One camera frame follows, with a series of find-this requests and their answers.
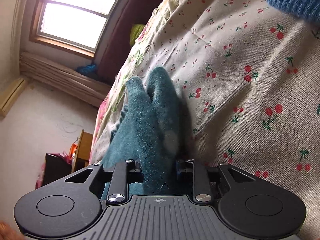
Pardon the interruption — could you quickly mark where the teal knit sweater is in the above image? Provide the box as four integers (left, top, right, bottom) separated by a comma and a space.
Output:
101, 67, 184, 195

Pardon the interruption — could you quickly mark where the wooden side cabinet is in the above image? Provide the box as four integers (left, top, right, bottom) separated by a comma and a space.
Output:
71, 130, 93, 173

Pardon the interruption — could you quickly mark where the orange object on cabinet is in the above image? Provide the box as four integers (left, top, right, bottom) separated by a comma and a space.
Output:
69, 142, 78, 158

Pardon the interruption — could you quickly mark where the cherry print bed sheet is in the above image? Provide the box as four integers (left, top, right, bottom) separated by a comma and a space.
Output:
90, 0, 319, 239

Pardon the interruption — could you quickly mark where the beige left curtain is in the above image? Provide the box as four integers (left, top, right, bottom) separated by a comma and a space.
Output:
20, 52, 111, 107

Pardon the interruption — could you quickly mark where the blue bag by curtain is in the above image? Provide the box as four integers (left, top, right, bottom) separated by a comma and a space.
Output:
75, 64, 98, 80

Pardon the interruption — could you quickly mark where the green cloth bundle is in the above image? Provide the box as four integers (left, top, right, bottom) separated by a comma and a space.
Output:
129, 24, 145, 46

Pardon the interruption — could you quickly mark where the wooden framed window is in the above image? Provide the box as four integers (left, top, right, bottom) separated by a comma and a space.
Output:
29, 0, 119, 59

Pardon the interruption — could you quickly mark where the dark maroon headboard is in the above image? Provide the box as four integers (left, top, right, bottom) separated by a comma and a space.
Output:
97, 0, 163, 85

